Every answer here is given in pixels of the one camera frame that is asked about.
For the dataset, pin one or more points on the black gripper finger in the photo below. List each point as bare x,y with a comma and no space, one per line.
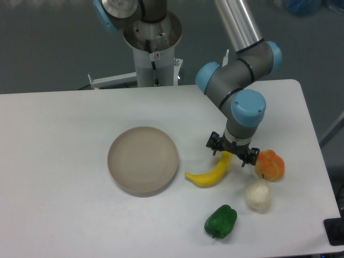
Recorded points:
215,143
249,156

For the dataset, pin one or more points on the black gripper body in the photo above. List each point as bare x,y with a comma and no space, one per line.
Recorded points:
236,146

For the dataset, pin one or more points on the yellow toy banana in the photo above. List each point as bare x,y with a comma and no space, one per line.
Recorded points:
214,176

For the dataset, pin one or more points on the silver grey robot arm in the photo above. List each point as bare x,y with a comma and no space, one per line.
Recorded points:
243,108

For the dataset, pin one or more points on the orange toy peach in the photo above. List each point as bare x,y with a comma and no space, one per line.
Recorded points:
269,166

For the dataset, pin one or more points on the white toy garlic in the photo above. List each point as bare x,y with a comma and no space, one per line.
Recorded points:
258,195

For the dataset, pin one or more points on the green toy bell pepper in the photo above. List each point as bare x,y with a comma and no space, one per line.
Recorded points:
221,222

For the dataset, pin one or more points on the beige round plate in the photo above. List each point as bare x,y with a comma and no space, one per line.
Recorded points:
143,160

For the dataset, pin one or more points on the black device table corner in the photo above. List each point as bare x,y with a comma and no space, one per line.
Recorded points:
334,231

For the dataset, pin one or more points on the blue plastic bag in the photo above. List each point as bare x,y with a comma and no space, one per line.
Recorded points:
302,8

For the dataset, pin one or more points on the white metal bracket right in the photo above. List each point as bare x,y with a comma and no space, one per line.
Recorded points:
225,60

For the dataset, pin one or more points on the white metal bracket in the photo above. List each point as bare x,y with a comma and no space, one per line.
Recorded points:
225,60
113,82

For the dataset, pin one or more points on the grey metal frame leg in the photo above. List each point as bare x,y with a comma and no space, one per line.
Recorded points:
332,130

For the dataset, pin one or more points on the white metal bracket left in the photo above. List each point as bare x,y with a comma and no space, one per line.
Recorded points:
113,82

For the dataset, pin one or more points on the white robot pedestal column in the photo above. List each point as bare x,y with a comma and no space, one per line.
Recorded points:
153,46

